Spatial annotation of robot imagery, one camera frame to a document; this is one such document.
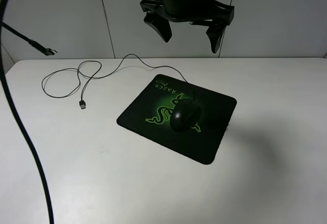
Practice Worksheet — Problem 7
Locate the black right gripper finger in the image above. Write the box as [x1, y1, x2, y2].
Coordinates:
[206, 22, 226, 53]
[144, 14, 172, 42]

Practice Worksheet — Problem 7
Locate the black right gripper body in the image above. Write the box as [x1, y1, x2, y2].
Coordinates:
[140, 0, 235, 25]

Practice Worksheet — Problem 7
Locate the black green Razer mouse pad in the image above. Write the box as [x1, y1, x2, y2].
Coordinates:
[116, 74, 237, 165]

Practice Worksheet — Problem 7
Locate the black cable with connector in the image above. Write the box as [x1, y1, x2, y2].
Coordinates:
[1, 21, 58, 56]

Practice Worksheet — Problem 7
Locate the black computer mouse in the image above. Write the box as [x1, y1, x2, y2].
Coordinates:
[170, 99, 202, 132]

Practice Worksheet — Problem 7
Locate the thick black cable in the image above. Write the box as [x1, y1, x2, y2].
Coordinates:
[0, 0, 55, 224]

